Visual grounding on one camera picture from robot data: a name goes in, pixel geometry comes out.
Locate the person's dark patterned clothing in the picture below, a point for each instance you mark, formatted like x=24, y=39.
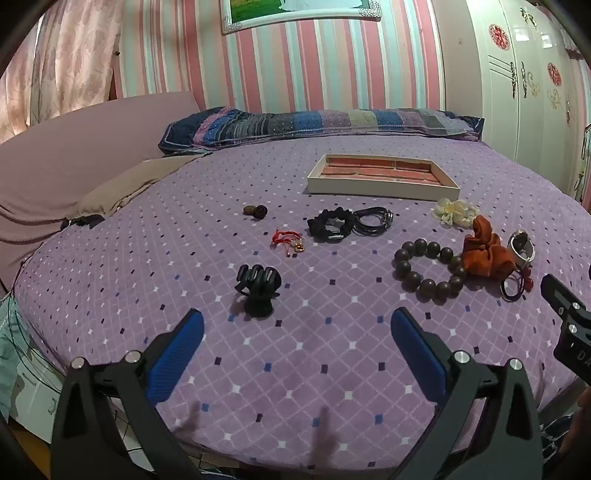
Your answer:
x=565, y=434

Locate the purple patterned bed sheet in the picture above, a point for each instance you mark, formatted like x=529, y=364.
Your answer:
x=323, y=369

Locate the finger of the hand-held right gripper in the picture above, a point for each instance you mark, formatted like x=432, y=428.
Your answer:
x=561, y=295

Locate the white decorated wardrobe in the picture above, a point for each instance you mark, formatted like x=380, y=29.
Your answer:
x=508, y=92

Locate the black scrunchie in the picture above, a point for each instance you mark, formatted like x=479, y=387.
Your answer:
x=318, y=226

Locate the pale green cloth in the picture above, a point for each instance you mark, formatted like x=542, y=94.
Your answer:
x=9, y=350

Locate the patchwork pillow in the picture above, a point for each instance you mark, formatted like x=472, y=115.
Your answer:
x=300, y=122

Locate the silver framed wall picture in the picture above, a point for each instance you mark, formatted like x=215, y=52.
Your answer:
x=300, y=9

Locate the white shallow tray box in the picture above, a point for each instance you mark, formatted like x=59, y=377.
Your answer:
x=369, y=187

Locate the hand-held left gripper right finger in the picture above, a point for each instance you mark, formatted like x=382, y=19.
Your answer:
x=418, y=350

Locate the pink floral curtain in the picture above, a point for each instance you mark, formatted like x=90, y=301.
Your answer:
x=69, y=60

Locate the pink padded headboard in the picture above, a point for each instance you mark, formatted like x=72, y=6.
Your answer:
x=69, y=152

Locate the beige cloth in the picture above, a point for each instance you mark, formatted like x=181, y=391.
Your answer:
x=129, y=184

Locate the black claw hair clip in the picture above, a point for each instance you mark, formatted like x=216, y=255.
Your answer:
x=258, y=300

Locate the white flower hair clip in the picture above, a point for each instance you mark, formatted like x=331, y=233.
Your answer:
x=450, y=210

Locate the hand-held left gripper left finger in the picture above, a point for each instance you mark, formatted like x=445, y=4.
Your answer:
x=178, y=355

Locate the orange scrunchie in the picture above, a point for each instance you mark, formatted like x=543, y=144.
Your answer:
x=485, y=258

